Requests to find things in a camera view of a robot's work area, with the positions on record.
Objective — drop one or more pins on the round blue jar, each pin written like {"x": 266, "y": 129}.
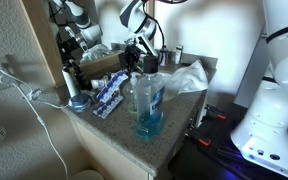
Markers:
{"x": 80, "y": 102}

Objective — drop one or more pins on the blue blister pack tray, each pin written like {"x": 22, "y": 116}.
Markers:
{"x": 105, "y": 109}

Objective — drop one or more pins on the small white bottle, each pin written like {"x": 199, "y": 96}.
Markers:
{"x": 98, "y": 84}

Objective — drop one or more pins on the blue mouthwash bottle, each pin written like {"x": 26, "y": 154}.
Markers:
{"x": 149, "y": 96}

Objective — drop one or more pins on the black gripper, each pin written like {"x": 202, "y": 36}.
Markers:
{"x": 132, "y": 53}

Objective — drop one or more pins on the electric toothbrush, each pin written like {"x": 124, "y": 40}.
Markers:
{"x": 69, "y": 81}

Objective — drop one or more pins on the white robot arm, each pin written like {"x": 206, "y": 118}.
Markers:
{"x": 262, "y": 135}

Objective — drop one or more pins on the clear soap pump bottle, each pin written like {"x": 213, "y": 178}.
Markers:
{"x": 133, "y": 82}

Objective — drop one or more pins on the white towel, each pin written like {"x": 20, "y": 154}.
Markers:
{"x": 188, "y": 79}

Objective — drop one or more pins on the white flat pack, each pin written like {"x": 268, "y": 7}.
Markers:
{"x": 111, "y": 86}

